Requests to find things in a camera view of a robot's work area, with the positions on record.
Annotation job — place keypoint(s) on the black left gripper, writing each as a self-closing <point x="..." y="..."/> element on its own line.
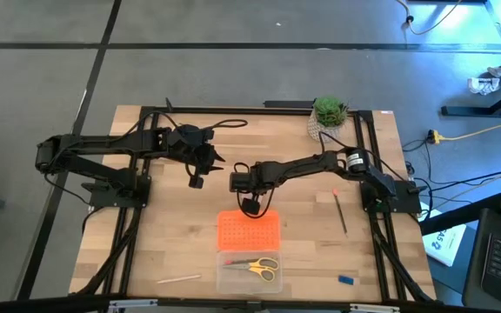
<point x="194" y="145"/>

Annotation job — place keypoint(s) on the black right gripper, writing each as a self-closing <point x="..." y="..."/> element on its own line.
<point x="242" y="181"/>

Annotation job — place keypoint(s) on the orange pencil box lid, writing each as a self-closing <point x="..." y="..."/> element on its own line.
<point x="249" y="230"/>

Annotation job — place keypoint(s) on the pencil with orange eraser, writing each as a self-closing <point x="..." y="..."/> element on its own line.
<point x="340" y="213"/>

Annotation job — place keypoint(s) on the clear plastic pencil box base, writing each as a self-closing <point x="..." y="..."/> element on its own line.
<point x="246" y="287"/>

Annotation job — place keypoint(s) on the light wooden pencil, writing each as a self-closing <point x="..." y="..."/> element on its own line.
<point x="178" y="278"/>

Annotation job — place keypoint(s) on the blue eraser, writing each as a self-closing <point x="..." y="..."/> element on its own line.
<point x="345" y="280"/>

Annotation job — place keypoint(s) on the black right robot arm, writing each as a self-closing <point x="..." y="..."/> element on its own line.
<point x="311" y="163"/>

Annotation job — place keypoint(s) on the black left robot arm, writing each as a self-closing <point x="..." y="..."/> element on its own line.
<point x="102" y="141"/>

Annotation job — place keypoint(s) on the red tipped pen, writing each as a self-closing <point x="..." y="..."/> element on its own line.
<point x="237" y="262"/>

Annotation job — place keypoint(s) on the green plant in patterned pot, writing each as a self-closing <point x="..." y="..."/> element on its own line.
<point x="329" y="117"/>

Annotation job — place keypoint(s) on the white printed booklet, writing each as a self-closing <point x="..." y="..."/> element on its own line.
<point x="444" y="243"/>

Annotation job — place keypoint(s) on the black crossbeam with silver brackets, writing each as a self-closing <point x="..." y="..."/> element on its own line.
<point x="37" y="304"/>

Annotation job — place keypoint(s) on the black desk leg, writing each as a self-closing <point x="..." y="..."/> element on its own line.
<point x="476" y="111"/>

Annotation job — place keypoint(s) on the person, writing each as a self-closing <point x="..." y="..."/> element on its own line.
<point x="483" y="85"/>

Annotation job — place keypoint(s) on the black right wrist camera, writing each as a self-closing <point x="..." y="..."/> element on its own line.
<point x="250" y="206"/>

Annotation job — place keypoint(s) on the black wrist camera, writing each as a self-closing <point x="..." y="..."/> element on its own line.
<point x="196" y="181"/>
<point x="250" y="206"/>

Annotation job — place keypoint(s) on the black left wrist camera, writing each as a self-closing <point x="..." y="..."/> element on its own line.
<point x="196" y="181"/>

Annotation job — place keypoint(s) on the black aluminium table frame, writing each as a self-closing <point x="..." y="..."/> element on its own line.
<point x="255" y="111"/>

